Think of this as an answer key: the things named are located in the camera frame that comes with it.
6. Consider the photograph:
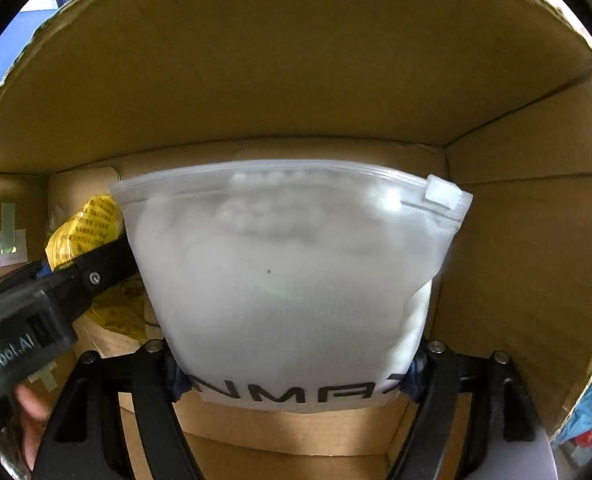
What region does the white zip bag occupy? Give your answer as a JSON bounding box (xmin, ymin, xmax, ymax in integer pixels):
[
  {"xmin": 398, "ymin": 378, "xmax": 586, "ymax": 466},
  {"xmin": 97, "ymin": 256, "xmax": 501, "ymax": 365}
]
[{"xmin": 110, "ymin": 159, "xmax": 472, "ymax": 413}]

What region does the person's hand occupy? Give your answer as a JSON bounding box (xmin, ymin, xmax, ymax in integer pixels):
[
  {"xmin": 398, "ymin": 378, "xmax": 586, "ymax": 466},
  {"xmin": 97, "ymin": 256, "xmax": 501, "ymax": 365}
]
[{"xmin": 14, "ymin": 384, "xmax": 51, "ymax": 470}]

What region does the yellow snack bag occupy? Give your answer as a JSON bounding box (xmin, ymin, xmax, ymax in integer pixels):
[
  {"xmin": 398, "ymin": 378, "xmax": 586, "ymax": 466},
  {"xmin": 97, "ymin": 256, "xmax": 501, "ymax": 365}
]
[{"xmin": 46, "ymin": 194, "xmax": 146, "ymax": 344}]

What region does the open cardboard box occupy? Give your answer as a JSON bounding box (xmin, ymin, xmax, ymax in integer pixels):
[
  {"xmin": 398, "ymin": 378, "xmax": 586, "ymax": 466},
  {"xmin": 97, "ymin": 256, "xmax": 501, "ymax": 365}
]
[{"xmin": 0, "ymin": 0, "xmax": 592, "ymax": 479}]

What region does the blue floor mat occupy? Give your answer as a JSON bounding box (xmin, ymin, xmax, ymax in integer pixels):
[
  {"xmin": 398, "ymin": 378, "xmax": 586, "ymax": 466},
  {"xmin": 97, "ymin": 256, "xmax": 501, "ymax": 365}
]
[{"xmin": 0, "ymin": 9, "xmax": 56, "ymax": 83}]

